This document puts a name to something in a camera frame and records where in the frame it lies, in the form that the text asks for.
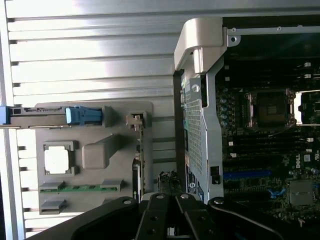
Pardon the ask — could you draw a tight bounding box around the grey printed parts rack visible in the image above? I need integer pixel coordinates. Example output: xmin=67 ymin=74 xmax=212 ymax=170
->
xmin=34 ymin=100 xmax=155 ymax=216

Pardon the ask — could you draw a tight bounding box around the green RAM stick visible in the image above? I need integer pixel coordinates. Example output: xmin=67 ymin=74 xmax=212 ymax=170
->
xmin=39 ymin=184 xmax=118 ymax=194

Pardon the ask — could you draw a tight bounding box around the green motherboard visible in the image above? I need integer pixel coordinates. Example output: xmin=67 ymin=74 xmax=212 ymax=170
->
xmin=216 ymin=56 xmax=320 ymax=233

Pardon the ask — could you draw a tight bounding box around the black expansion slot blue latch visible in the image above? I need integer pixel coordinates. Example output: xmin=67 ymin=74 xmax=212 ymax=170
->
xmin=224 ymin=187 xmax=286 ymax=200

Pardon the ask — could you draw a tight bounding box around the black and silver PC case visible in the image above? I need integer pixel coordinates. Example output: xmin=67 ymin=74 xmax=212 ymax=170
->
xmin=173 ymin=16 xmax=320 ymax=240

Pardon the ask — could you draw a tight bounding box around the silver chipset heatsink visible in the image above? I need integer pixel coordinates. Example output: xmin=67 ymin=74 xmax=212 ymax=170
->
xmin=289 ymin=179 xmax=315 ymax=205

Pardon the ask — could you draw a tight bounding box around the silver CPU chip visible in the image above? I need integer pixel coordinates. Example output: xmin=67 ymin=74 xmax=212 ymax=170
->
xmin=44 ymin=145 xmax=70 ymax=175

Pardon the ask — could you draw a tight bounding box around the CPU socket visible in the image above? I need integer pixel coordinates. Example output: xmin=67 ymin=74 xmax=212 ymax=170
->
xmin=238 ymin=87 xmax=297 ymax=129

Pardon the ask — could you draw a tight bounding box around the metal socket cover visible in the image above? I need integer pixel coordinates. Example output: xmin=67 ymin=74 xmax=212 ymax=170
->
xmin=294 ymin=90 xmax=320 ymax=126

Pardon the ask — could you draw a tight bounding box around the hard disk with blue carrier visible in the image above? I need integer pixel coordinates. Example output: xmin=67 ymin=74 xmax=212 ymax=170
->
xmin=0 ymin=104 xmax=103 ymax=130

